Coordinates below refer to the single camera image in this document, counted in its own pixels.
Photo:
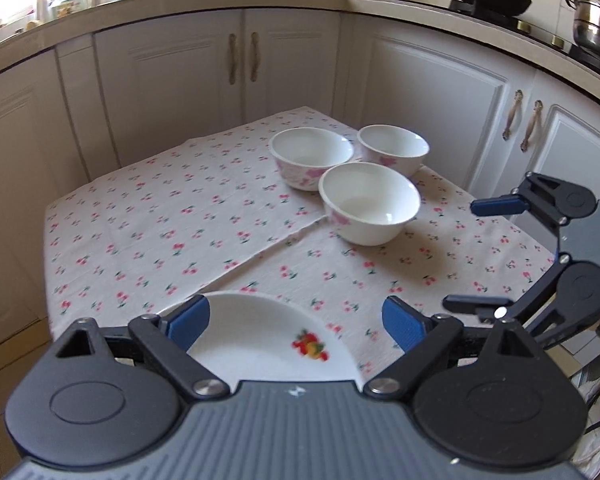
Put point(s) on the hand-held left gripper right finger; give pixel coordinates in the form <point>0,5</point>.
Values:
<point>402,327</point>

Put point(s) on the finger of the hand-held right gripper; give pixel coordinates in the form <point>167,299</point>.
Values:
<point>500,205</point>
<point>475,305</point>

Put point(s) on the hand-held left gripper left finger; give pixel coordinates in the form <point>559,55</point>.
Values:
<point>190,322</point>

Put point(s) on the white fruit-print plate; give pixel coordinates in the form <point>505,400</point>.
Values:
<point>260,330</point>

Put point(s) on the white bowl pink flowers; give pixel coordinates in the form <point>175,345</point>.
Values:
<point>312,152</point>
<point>392,145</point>
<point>370,200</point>

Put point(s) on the white cabinet door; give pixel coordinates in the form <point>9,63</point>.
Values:
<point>290,60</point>
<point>570,145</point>
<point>430,85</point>
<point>170,85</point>
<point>15,160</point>

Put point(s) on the cherry-print tablecloth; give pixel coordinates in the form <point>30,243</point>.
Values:
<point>155,210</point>

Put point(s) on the gas stove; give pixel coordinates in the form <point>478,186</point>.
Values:
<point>540,27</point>

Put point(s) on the steel pot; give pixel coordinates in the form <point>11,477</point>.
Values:
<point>597,25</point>

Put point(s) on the narrow white cabinet panel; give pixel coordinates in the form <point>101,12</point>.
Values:
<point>75,110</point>

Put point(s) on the labelled glass jar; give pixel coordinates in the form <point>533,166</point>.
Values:
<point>66,5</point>

